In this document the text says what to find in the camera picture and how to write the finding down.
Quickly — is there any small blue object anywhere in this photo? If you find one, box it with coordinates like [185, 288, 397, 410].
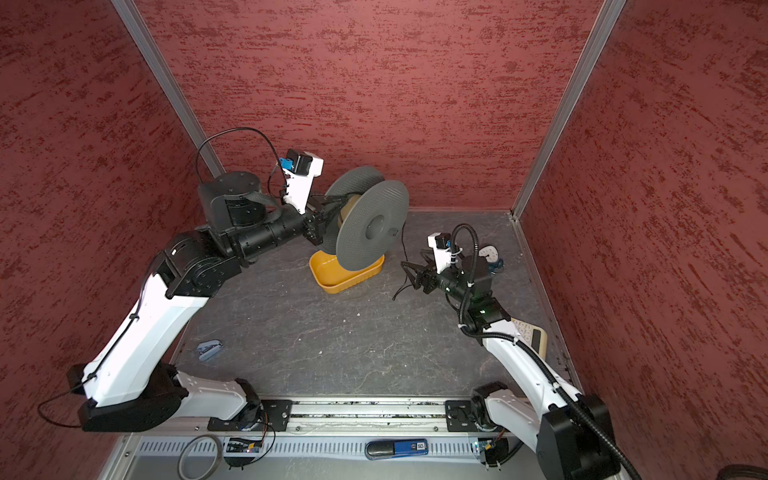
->
[196, 340, 223, 362]

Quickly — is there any black cable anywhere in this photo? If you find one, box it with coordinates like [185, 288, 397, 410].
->
[391, 221, 421, 302]

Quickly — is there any left corner aluminium profile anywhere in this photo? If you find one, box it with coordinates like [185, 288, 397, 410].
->
[111, 0, 207, 147]

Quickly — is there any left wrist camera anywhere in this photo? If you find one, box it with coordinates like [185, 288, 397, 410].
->
[279, 149, 324, 214]

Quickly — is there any beige calculator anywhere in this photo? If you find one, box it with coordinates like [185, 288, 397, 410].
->
[512, 319, 548, 360]

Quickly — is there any blue black handheld device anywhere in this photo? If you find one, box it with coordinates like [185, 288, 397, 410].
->
[364, 439, 429, 460]

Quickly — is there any right corner aluminium profile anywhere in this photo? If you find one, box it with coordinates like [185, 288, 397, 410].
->
[511, 0, 626, 222]

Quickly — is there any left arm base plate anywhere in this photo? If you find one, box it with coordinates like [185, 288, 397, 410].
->
[207, 399, 293, 432]

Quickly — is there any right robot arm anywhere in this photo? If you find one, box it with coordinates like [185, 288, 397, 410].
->
[401, 262, 630, 479]

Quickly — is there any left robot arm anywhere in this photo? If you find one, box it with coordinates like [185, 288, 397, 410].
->
[68, 172, 343, 433]

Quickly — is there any teal kitchen scale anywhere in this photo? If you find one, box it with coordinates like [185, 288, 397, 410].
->
[479, 244, 504, 274]

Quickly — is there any yellow plastic tray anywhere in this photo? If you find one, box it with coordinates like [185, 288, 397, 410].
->
[308, 251, 386, 294]

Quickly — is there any grey cable spool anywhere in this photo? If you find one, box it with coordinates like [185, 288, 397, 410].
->
[321, 166, 409, 271]

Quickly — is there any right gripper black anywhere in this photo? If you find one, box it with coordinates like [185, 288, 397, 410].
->
[401, 249, 472, 305]

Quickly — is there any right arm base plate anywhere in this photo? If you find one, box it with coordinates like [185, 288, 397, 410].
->
[444, 399, 484, 433]

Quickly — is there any corner aluminium profile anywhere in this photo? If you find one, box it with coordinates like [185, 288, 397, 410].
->
[511, 0, 626, 222]
[111, 0, 207, 147]

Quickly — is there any aluminium rail frame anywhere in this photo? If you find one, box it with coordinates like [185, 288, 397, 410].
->
[143, 390, 540, 436]

